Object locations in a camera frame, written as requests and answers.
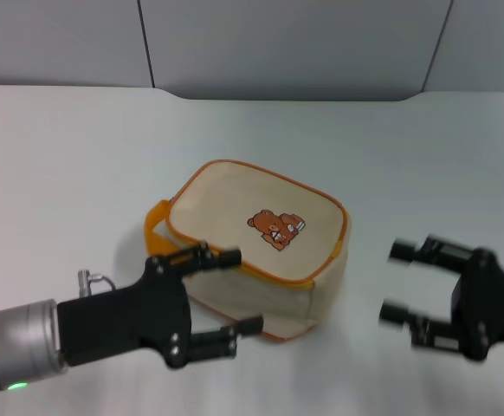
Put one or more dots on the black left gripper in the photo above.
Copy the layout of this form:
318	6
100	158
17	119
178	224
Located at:
131	320

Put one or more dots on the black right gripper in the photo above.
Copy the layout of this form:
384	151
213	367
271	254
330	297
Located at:
494	303

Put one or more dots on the beige orange-trimmed bear food bag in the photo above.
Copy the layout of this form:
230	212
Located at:
234	203

